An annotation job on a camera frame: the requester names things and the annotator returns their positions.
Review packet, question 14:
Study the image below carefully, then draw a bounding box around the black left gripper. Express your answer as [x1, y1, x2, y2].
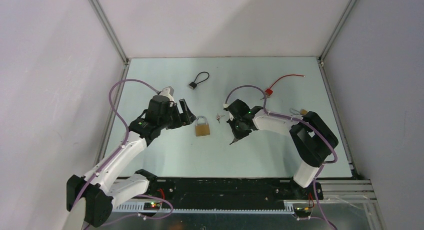
[158, 99, 196, 130]

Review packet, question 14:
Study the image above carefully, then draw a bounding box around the large brass padlock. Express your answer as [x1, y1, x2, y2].
[194, 116, 211, 137]

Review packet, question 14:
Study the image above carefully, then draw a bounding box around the silver key with ring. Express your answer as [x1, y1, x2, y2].
[216, 113, 225, 123]

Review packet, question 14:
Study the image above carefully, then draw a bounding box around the black cable padlock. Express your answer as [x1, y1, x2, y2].
[188, 71, 210, 90]

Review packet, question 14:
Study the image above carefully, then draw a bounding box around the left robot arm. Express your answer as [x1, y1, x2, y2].
[63, 95, 197, 230]

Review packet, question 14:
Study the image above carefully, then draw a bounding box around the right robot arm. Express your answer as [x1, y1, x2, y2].
[223, 99, 339, 199]

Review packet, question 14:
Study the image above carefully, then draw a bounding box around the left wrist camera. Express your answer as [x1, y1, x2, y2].
[158, 86, 175, 103]

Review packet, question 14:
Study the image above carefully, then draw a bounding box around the red cable padlock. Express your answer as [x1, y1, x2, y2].
[264, 74, 305, 98]

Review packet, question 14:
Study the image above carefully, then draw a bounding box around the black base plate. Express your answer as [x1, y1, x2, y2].
[147, 178, 324, 211]

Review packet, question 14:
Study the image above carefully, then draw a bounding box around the aluminium frame rail left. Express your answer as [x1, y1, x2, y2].
[88, 0, 129, 158]

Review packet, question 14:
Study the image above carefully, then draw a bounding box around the aluminium frame rail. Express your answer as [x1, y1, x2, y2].
[88, 0, 129, 158]
[317, 0, 364, 180]

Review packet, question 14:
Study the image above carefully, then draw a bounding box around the aluminium frame rail right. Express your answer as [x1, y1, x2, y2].
[317, 0, 364, 180]

